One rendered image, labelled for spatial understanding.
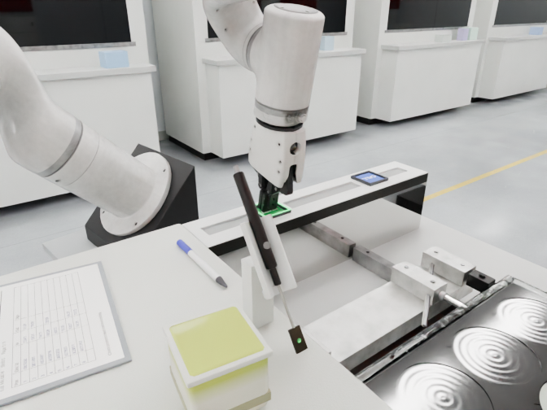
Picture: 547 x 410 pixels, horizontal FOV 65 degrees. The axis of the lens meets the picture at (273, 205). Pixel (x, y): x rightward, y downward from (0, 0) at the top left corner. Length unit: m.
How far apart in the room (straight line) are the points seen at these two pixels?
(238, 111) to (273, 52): 3.15
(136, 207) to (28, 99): 0.26
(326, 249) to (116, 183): 0.41
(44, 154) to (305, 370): 0.54
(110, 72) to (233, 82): 1.00
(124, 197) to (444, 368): 0.61
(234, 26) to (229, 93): 3.02
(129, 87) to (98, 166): 2.53
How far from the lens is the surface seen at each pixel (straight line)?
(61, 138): 0.78
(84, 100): 3.26
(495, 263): 0.98
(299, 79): 0.62
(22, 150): 0.79
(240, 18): 0.67
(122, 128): 3.36
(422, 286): 0.70
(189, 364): 0.37
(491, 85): 6.99
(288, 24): 0.60
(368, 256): 0.86
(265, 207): 0.75
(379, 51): 5.16
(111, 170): 0.83
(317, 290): 0.80
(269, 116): 0.64
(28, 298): 0.62
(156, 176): 0.90
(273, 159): 0.67
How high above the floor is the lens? 1.29
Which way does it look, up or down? 25 degrees down
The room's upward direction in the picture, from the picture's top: straight up
